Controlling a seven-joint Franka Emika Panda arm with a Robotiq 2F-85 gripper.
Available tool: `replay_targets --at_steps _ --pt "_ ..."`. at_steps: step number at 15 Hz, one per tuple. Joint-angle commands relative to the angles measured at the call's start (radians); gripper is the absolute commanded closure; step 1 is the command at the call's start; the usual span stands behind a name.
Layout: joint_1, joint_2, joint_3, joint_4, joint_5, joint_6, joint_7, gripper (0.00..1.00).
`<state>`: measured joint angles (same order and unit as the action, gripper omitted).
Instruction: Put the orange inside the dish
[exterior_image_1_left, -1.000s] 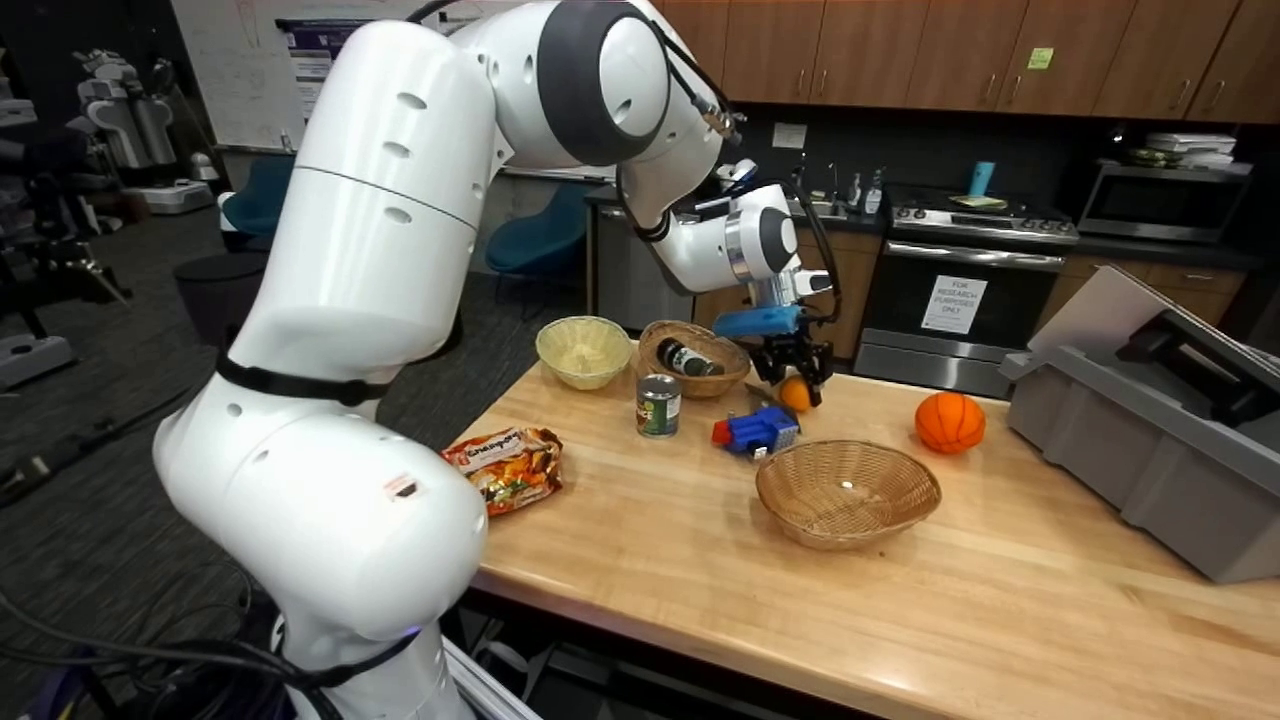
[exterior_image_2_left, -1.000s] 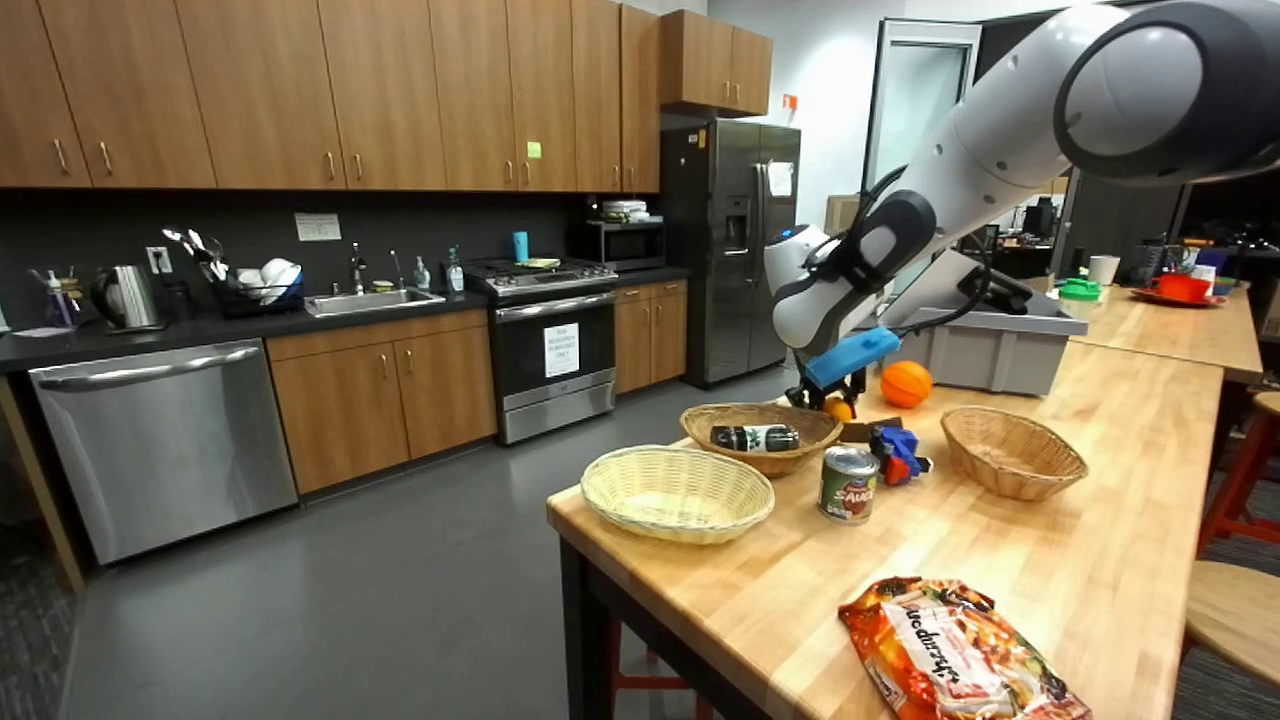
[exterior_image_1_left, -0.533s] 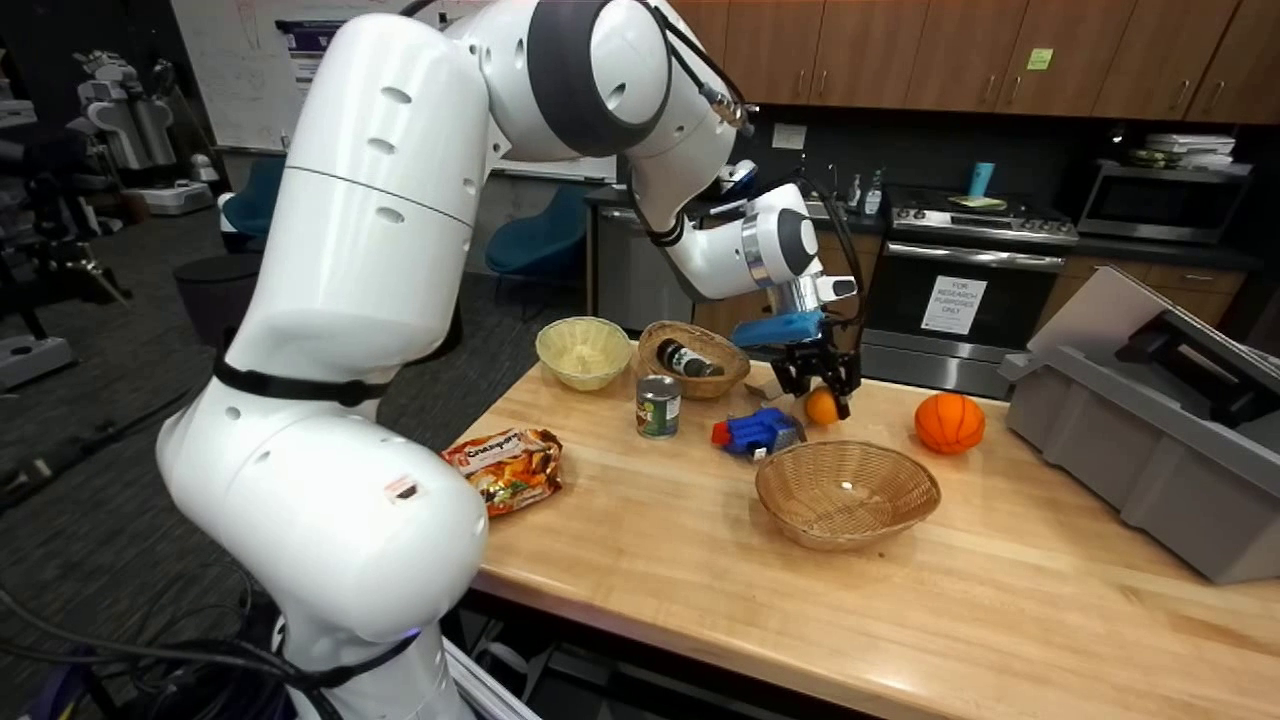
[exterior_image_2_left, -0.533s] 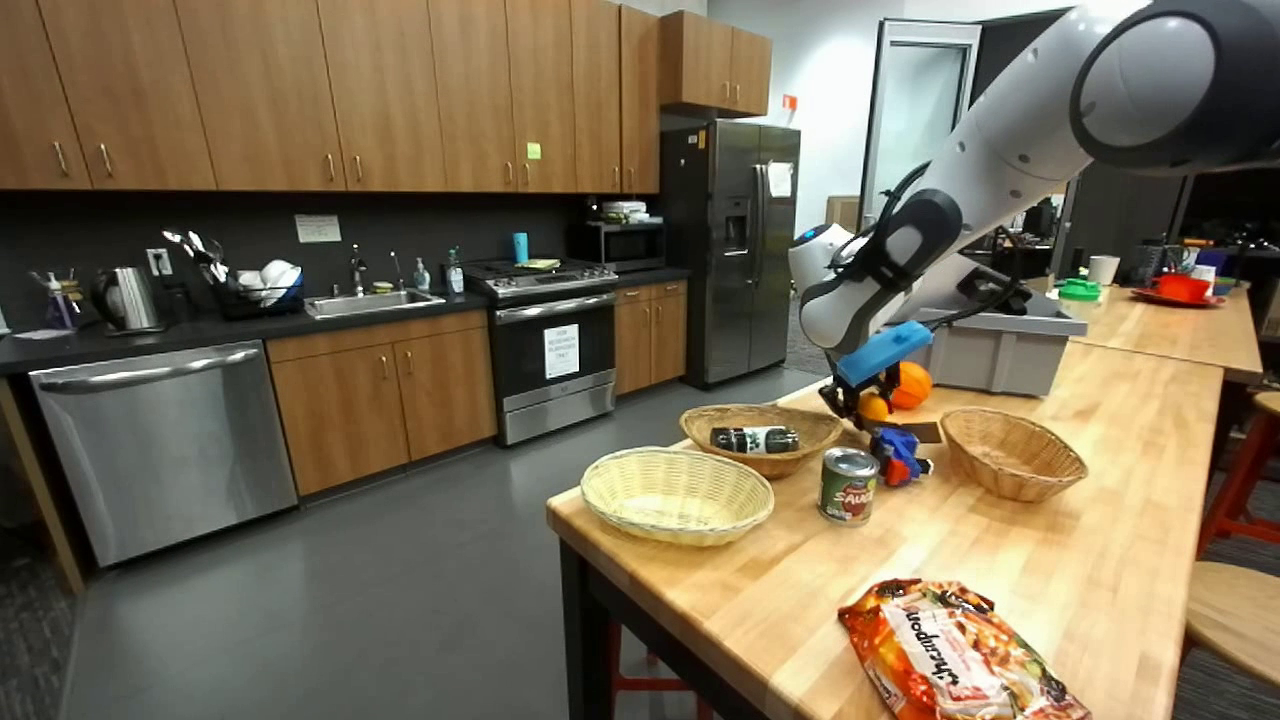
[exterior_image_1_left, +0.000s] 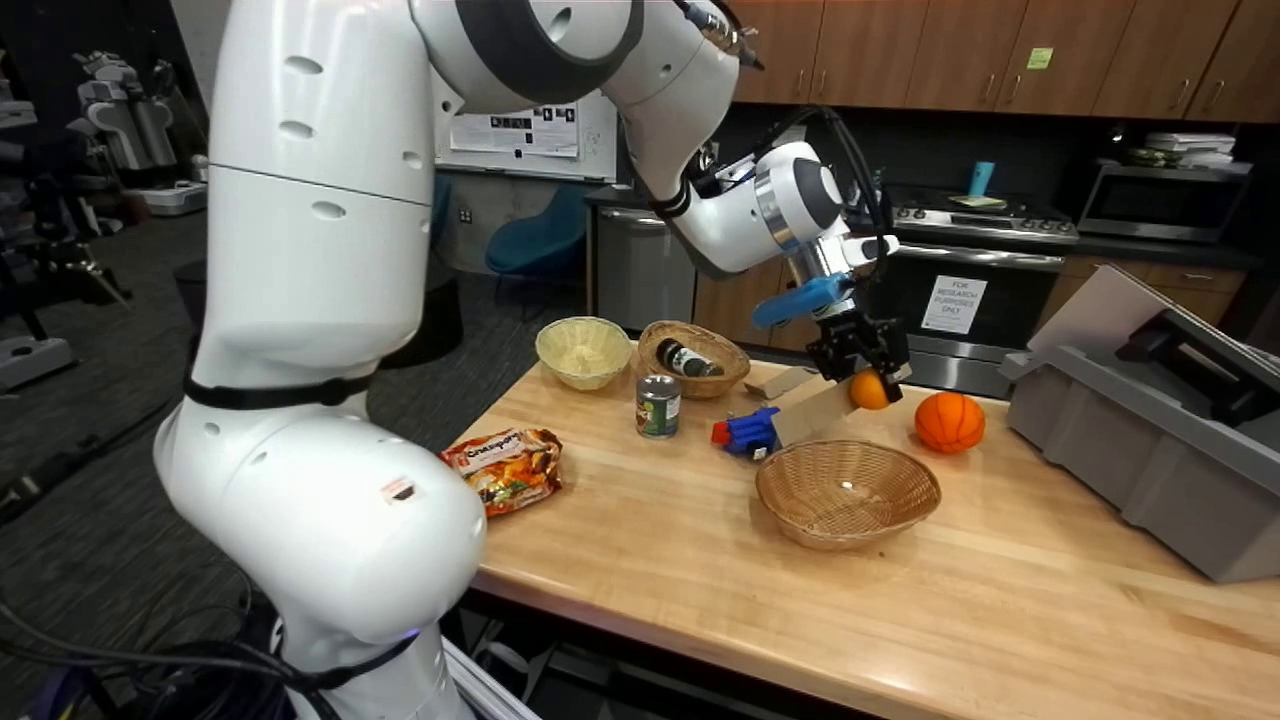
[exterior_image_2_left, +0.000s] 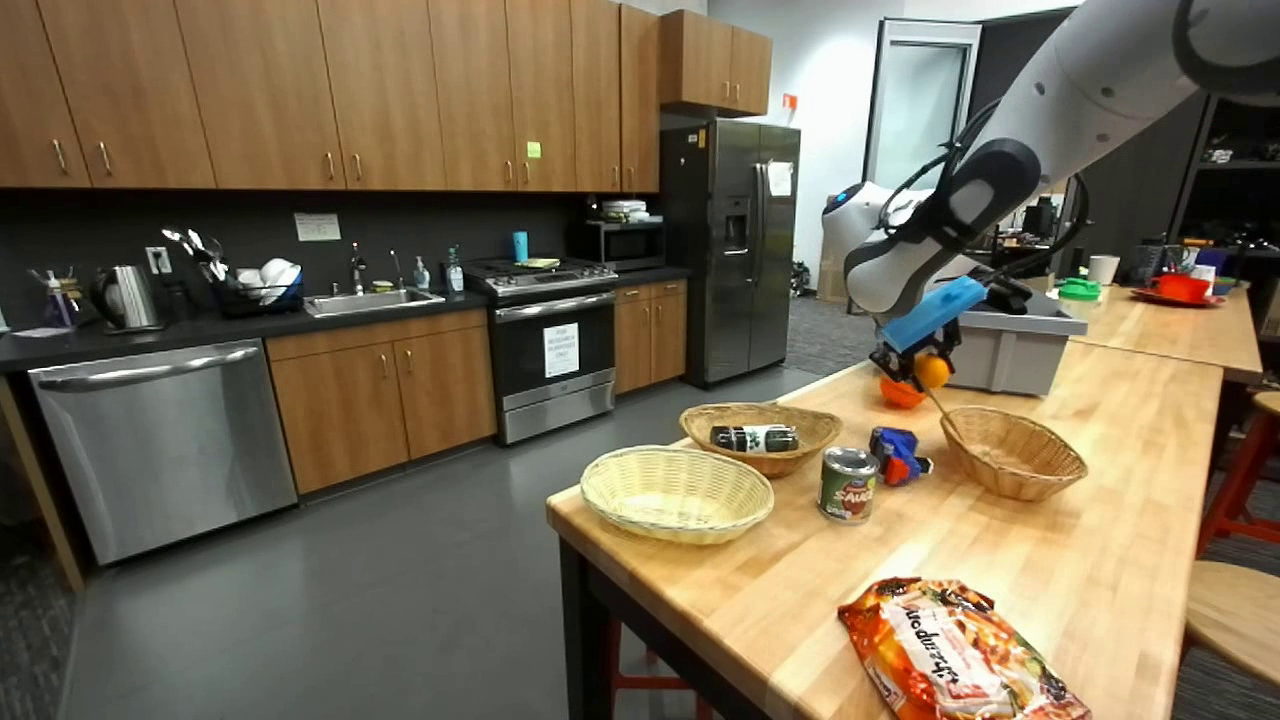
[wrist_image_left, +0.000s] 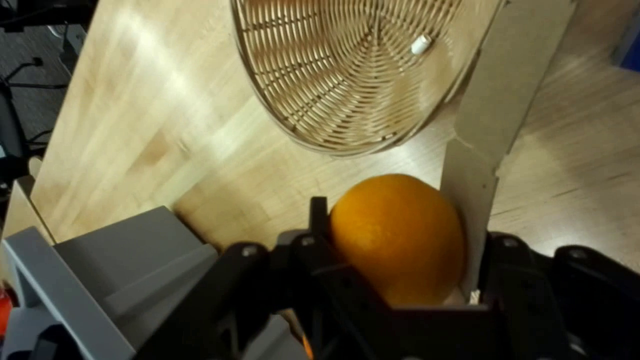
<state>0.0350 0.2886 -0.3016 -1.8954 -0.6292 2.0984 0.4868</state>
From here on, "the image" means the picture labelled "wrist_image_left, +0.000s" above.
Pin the grey plastic bin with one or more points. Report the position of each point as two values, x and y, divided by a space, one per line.
132 261

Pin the orange fruit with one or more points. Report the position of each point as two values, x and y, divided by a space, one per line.
400 232

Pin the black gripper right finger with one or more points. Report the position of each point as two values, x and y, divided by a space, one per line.
567 306

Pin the round brown wicker basket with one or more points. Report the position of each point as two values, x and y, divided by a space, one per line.
346 73

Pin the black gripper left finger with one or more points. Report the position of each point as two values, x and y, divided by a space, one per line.
267 292

